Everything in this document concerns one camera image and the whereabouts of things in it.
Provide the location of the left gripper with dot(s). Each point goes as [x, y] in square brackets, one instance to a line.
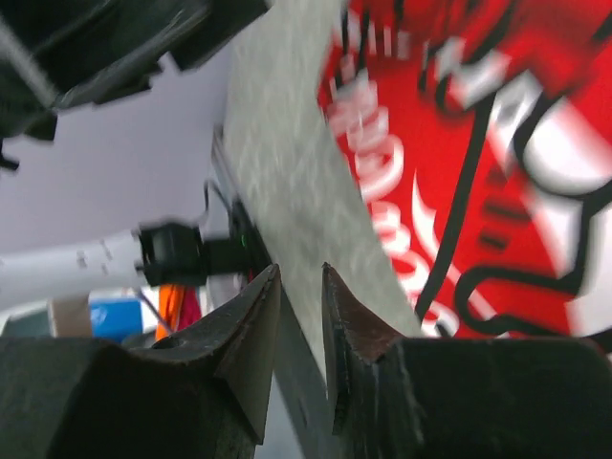
[58, 55]

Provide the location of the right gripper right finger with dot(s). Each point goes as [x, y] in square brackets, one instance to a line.
[399, 397]

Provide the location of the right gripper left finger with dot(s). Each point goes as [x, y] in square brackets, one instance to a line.
[200, 393]

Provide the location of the white t-shirt with red print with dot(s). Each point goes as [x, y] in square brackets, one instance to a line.
[479, 135]

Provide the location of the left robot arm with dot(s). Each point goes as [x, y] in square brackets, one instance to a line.
[132, 258]

